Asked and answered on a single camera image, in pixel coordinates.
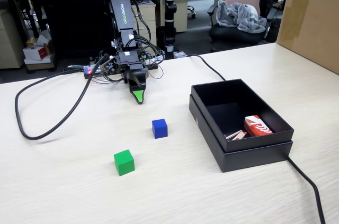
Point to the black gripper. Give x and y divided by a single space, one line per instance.
127 57

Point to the green wooden cube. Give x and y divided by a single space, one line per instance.
124 162

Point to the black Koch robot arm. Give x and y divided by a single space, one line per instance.
123 9

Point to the blue wooden cube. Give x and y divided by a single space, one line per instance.
159 128

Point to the circuit board with LEDs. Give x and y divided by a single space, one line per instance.
91 71

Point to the beige drawer cabinet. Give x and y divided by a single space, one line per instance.
144 22
180 9
10 41

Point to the black pole with white bands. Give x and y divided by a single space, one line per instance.
170 9

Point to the black cardboard box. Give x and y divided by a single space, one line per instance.
225 97

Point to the large black panel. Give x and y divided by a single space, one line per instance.
74 9

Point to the small white red box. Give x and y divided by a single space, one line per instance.
37 53

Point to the red tipped wooden match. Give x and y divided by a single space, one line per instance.
233 134
239 135

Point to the grey blanket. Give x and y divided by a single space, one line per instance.
238 16

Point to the orange white matchbox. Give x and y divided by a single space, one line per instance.
258 127

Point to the black box lid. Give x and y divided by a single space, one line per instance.
254 159

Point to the large brown cardboard box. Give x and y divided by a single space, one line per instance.
310 28

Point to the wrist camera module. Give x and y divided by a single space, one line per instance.
108 64

